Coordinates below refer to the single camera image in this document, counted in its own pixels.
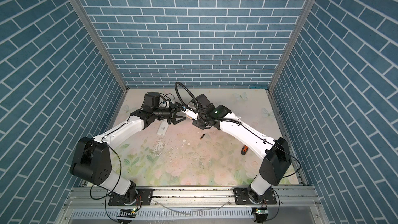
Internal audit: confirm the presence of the white remote with display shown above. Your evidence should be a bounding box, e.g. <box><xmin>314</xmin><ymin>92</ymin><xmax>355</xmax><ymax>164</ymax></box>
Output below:
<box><xmin>184</xmin><ymin>109</ymin><xmax>198</xmax><ymax>120</ymax></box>

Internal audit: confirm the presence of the white slotted cable duct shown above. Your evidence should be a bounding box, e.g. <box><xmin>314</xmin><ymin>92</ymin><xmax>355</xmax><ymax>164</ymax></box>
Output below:
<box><xmin>71</xmin><ymin>207</ymin><xmax>254</xmax><ymax>220</ymax></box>

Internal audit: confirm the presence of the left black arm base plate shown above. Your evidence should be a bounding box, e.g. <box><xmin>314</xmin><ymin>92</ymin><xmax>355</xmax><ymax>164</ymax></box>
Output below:
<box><xmin>108</xmin><ymin>188</ymin><xmax>154</xmax><ymax>207</ymax></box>

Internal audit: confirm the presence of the right circuit board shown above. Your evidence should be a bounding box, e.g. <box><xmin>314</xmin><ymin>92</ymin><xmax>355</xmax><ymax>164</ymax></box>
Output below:
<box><xmin>253</xmin><ymin>207</ymin><xmax>268</xmax><ymax>215</ymax></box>

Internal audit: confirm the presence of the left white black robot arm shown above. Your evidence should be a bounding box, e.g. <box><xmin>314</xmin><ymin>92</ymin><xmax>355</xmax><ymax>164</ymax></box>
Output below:
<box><xmin>70</xmin><ymin>92</ymin><xmax>186</xmax><ymax>202</ymax></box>

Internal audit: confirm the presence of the left circuit board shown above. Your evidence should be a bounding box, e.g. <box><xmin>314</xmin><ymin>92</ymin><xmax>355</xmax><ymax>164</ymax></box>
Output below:
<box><xmin>117</xmin><ymin>208</ymin><xmax>137</xmax><ymax>219</ymax></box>

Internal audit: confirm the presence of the circuit board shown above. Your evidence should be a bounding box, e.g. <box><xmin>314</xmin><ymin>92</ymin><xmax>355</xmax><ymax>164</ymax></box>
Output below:
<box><xmin>253</xmin><ymin>207</ymin><xmax>268</xmax><ymax>215</ymax></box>
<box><xmin>117</xmin><ymin>208</ymin><xmax>137</xmax><ymax>219</ymax></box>

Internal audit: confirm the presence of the orange black screwdriver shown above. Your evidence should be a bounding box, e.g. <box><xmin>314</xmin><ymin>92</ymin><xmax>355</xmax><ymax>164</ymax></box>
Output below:
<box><xmin>241</xmin><ymin>145</ymin><xmax>248</xmax><ymax>155</ymax></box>

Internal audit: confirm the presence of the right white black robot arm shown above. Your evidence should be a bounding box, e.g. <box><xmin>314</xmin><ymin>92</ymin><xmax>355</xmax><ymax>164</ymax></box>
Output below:
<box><xmin>186</xmin><ymin>94</ymin><xmax>292</xmax><ymax>196</ymax></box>

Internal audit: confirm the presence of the aluminium front rail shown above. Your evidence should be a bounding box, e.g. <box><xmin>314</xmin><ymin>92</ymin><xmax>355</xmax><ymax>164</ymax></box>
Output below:
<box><xmin>56</xmin><ymin>185</ymin><xmax>328</xmax><ymax>224</ymax></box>

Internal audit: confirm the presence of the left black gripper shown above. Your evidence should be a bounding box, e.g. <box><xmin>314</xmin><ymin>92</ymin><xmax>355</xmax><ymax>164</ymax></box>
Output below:
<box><xmin>152</xmin><ymin>101</ymin><xmax>186</xmax><ymax>124</ymax></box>

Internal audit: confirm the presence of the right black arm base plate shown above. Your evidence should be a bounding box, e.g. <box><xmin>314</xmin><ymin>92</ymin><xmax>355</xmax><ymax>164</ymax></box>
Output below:
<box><xmin>232</xmin><ymin>186</ymin><xmax>277</xmax><ymax>205</ymax></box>

